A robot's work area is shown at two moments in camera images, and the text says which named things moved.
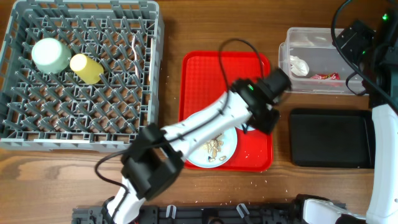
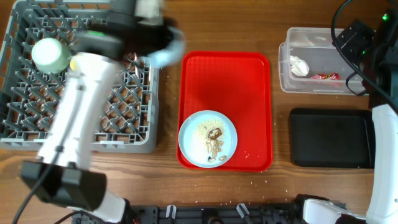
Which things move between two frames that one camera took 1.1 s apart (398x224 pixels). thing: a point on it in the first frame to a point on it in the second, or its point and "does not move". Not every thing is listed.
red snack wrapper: (333, 76) does not move
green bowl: (50, 56) does not move
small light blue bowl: (249, 127) to (170, 55)
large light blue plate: (215, 151) does not move
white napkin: (298, 67) does not move
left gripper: (267, 121) to (170, 24)
